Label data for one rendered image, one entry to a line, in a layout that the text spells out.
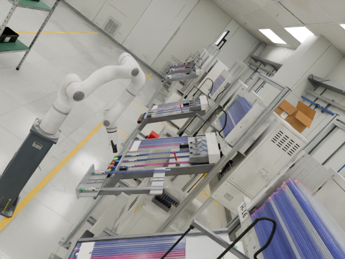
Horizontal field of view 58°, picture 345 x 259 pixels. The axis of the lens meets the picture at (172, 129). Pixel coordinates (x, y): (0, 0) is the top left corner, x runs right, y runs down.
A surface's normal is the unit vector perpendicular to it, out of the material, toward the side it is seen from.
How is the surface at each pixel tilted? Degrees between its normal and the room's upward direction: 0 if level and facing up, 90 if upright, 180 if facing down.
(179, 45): 90
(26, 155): 90
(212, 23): 90
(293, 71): 90
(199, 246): 44
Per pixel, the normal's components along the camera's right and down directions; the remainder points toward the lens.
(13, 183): 0.16, 0.44
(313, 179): -0.06, 0.29
